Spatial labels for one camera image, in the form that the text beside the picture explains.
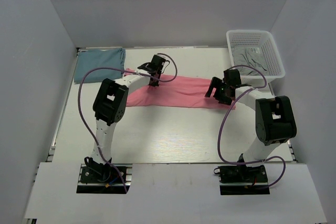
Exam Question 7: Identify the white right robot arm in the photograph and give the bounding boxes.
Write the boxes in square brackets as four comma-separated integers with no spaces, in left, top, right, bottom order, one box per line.
[205,67,297,182]

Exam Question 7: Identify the grey t shirt in basket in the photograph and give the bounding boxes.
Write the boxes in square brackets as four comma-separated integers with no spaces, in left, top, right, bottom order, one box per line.
[232,46,269,76]

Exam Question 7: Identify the white plastic basket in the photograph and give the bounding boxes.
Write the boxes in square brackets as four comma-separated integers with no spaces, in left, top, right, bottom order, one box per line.
[226,29,285,86]

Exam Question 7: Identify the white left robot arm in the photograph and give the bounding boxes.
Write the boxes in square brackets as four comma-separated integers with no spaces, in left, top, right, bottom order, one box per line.
[85,54,166,182]

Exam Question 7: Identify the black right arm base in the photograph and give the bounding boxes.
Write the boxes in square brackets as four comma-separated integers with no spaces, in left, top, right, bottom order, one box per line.
[214,165,270,196]

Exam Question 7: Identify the pink t shirt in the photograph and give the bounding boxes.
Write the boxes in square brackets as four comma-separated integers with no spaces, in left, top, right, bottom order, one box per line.
[127,76,229,109]

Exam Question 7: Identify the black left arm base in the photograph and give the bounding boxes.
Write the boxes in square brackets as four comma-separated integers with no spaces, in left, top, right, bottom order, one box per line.
[76,157,132,195]

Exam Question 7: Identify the teal folded t shirt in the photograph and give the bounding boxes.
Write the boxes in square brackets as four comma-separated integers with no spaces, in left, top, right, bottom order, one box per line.
[74,48,125,84]

